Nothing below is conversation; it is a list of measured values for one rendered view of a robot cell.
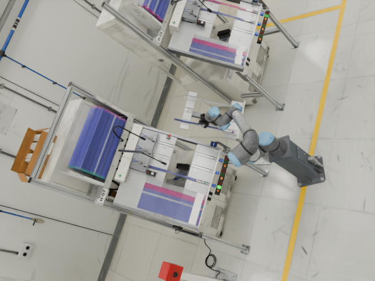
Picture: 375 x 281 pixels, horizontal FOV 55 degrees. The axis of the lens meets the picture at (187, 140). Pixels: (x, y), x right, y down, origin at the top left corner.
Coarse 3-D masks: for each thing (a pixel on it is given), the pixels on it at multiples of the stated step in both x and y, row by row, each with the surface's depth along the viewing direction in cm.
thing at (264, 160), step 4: (212, 124) 314; (224, 132) 325; (240, 136) 333; (240, 140) 335; (264, 156) 359; (268, 156) 355; (260, 160) 360; (264, 160) 357; (268, 160) 353; (256, 164) 361; (260, 164) 358; (264, 164) 355; (268, 164) 352
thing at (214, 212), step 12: (180, 156) 349; (192, 156) 338; (168, 168) 355; (216, 168) 346; (228, 168) 359; (180, 180) 336; (216, 180) 346; (228, 180) 359; (228, 192) 359; (216, 204) 347; (204, 216) 336; (216, 216) 347; (204, 228) 336; (216, 228) 348
